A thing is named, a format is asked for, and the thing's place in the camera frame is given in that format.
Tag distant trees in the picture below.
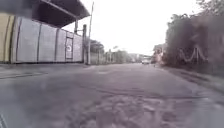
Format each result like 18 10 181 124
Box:
87 39 133 65

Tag grey asphalt road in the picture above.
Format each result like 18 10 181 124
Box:
0 62 224 128

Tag white vehicle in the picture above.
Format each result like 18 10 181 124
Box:
141 58 151 66

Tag thin leaning pole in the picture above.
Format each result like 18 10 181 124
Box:
86 1 95 66

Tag yellow building with dark canopy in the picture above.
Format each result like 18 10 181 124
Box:
0 0 91 64

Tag row of trees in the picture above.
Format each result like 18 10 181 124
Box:
151 0 224 75

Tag grass verge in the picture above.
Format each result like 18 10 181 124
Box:
161 65 224 95

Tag grey post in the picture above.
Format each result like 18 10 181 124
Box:
82 23 88 64

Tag grey panelled wall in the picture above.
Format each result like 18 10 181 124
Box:
10 15 84 64

